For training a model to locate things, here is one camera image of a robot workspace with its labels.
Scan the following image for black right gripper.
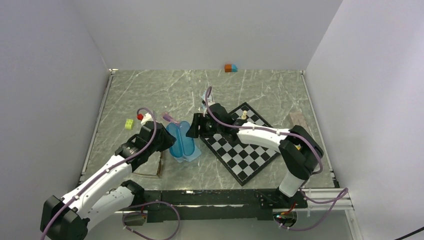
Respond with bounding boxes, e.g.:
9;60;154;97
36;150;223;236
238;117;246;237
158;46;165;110
185;113;223;139

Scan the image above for blue glasses case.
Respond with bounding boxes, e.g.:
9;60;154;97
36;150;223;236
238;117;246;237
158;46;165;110
166;121;195;161

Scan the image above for light blue cleaning cloth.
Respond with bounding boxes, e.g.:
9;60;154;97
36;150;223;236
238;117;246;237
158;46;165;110
173;145;202;163

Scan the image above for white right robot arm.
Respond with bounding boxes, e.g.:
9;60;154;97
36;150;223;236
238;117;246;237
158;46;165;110
186;103;324;208

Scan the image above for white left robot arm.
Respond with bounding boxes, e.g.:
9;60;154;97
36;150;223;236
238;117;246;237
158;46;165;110
40;121;176;240

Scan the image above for purple pink sunglasses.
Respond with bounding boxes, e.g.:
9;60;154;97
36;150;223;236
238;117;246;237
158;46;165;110
161;112;180;125

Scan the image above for brown sunglasses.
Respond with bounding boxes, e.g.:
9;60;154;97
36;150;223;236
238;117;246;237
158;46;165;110
132;151;164;178

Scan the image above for light blue crumpled cloth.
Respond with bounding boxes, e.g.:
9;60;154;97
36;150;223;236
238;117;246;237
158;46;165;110
199;91;216;112

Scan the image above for lime green toy brick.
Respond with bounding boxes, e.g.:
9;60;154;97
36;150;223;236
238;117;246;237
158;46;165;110
124;119;134;130

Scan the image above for cream chess piece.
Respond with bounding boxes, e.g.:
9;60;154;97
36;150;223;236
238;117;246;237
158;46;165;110
240;110;248;120

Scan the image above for black white chessboard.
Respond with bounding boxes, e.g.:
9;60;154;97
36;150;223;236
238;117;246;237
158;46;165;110
200;102;282;188

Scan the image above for orange block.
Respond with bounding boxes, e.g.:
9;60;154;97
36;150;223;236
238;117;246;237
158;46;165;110
224;64;233;73

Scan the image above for blue block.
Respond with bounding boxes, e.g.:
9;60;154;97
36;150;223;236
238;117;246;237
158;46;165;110
231;64;238;73

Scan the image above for brown brick block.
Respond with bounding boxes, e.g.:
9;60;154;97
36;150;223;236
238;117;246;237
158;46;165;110
288;111;309;129

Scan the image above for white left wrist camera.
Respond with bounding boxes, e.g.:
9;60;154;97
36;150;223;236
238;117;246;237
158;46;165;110
136;113;155;126

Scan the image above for black base frame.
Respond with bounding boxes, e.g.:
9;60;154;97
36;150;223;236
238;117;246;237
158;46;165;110
125;188;308;223

